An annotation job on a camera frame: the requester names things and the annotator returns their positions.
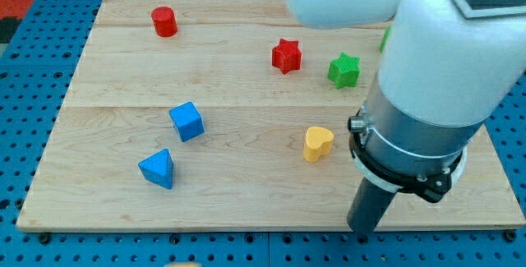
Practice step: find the red star block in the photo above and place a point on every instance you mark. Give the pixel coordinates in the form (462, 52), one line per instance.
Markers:
(286, 56)

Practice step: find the wooden board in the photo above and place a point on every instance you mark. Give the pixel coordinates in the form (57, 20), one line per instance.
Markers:
(246, 172)

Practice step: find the yellow heart block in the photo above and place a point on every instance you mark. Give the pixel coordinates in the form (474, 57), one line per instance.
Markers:
(318, 142)

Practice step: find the green block behind arm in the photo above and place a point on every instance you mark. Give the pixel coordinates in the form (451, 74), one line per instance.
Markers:
(384, 39)

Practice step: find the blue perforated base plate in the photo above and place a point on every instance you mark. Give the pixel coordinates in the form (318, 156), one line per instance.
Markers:
(37, 64)

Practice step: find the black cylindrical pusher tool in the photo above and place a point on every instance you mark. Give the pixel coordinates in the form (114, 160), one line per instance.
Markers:
(368, 207)

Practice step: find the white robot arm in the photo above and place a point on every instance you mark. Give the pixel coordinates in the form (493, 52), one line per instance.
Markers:
(445, 66)

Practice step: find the red cylinder block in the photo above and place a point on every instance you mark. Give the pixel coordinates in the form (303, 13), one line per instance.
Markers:
(165, 22)

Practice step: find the blue triangle block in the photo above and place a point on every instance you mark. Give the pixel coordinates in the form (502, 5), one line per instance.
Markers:
(158, 168)

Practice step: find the blue cube block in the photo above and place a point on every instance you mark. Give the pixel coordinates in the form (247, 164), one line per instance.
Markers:
(187, 120)

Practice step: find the green star block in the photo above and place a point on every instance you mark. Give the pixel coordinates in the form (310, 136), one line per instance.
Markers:
(344, 71)

